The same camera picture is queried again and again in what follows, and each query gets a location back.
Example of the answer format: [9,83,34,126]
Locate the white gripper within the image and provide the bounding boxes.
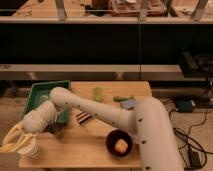
[0,111,48,154]

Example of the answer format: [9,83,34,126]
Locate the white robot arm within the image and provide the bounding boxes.
[0,87,184,171]

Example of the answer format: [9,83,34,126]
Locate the white paper cup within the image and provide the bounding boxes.
[17,138,40,158]

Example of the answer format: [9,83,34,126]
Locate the small dark metal cup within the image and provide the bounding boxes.
[49,122,64,139]

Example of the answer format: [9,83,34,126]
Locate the green plastic tray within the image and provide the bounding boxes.
[22,81,70,125]

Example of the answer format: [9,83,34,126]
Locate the striped black white object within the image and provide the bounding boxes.
[76,112,94,125]

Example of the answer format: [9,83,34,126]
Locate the light green round object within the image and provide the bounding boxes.
[92,87,103,102]

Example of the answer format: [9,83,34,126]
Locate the dark brown bowl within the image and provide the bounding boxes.
[106,130,133,157]

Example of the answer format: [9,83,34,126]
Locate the yellow round fruit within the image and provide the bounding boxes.
[115,139,128,154]

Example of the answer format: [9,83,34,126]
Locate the green pepper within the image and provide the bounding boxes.
[113,96,134,102]

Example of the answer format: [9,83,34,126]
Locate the blue sponge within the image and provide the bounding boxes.
[120,99,136,110]

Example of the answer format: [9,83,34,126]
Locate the black power adapter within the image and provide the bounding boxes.
[188,150,201,168]

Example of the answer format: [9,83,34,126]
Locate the black box on shelf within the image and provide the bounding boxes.
[178,51,213,78]

